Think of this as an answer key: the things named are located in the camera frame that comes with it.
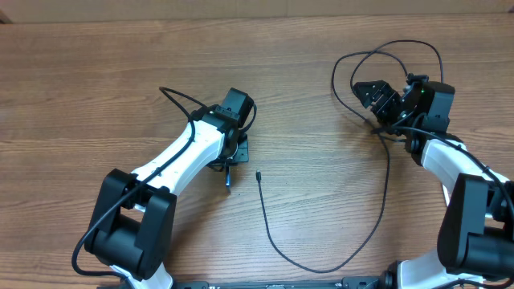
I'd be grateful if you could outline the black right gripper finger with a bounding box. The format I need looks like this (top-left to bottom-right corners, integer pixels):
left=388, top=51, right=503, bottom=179
left=353, top=80, right=389, bottom=108
left=371, top=86, right=402, bottom=124

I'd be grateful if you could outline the blue Samsung Galaxy smartphone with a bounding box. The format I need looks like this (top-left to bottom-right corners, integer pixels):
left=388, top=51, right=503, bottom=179
left=225, top=165, right=231, bottom=193

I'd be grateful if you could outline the black USB charging cable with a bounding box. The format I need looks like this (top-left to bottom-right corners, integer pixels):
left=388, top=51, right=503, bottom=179
left=255, top=39, right=445, bottom=275

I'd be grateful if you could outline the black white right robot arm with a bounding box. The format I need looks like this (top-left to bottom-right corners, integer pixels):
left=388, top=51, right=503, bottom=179
left=352, top=74, right=513, bottom=288

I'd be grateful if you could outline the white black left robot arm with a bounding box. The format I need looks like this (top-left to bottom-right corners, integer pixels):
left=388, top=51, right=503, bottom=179
left=77, top=104, right=256, bottom=288

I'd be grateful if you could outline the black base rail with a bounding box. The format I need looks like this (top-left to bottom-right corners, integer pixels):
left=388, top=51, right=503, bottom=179
left=100, top=277, right=381, bottom=289

